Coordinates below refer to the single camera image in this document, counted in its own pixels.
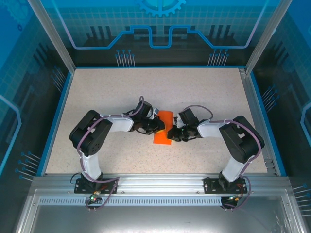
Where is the orange cloth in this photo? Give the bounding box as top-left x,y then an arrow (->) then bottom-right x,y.
153,110 -> 174,146

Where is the steel sheet panel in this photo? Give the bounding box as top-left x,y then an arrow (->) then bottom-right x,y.
14,189 -> 311,233

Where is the blue table edge strip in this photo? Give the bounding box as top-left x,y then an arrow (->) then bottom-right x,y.
249,72 -> 287,177
40,72 -> 75,177

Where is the blue printed panel with gear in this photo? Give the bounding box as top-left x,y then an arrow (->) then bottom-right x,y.
42,0 -> 277,67

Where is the wide aluminium frame rail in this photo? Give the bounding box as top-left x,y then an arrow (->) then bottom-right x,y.
31,173 -> 291,195

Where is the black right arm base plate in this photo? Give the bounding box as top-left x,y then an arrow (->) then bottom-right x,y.
203,176 -> 246,194

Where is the slotted aluminium cable duct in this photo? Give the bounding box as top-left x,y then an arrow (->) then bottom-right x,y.
38,197 -> 223,206

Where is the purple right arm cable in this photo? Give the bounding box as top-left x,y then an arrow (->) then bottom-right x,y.
178,104 -> 262,211

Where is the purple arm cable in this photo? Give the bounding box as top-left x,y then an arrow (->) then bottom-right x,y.
178,104 -> 262,211
76,96 -> 145,212

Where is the narrow aluminium frame rail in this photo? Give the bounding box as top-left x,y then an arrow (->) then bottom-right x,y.
239,67 -> 279,176

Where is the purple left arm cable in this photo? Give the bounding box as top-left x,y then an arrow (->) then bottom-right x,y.
76,96 -> 145,212

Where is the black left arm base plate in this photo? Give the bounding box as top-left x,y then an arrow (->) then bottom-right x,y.
74,177 -> 119,194

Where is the thin black wire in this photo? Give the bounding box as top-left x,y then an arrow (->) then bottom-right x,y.
69,172 -> 82,187

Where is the aluminium frame post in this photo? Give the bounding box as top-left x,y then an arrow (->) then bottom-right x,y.
27,0 -> 76,73
244,0 -> 294,74

